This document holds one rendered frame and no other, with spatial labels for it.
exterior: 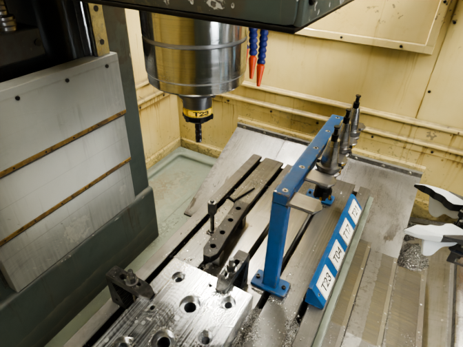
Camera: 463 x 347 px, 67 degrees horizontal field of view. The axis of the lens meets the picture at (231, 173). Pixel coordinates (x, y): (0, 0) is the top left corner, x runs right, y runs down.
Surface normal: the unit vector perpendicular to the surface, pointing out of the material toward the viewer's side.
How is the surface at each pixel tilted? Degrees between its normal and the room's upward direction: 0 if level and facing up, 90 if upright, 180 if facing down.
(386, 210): 24
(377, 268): 7
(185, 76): 90
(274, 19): 112
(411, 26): 90
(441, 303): 17
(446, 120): 90
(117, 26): 90
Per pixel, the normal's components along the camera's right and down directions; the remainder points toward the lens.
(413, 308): 0.10, -0.88
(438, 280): -0.23, -0.87
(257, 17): -0.46, 0.77
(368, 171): -0.18, -0.55
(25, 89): 0.87, 0.32
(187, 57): -0.09, 0.57
